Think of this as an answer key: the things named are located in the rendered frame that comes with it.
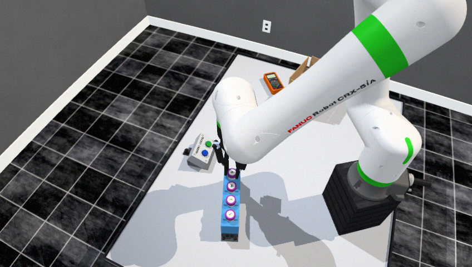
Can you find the white button housing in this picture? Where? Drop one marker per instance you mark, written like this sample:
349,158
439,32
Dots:
202,152

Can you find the orange digital multimeter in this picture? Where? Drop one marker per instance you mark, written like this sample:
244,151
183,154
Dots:
273,82

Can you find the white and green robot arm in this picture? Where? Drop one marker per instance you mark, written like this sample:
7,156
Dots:
389,35

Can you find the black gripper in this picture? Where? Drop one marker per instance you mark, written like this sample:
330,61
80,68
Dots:
218,146

